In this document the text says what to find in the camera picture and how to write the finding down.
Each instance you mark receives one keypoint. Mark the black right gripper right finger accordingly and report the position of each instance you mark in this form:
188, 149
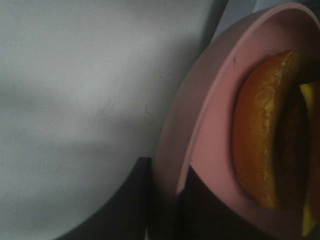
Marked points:
202, 216

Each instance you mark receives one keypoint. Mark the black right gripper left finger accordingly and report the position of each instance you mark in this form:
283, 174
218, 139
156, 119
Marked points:
125, 215

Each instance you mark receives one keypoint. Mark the pink round plate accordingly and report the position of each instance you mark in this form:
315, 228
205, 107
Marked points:
197, 132

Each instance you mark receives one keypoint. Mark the toy burger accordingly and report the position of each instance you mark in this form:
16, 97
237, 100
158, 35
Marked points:
271, 135

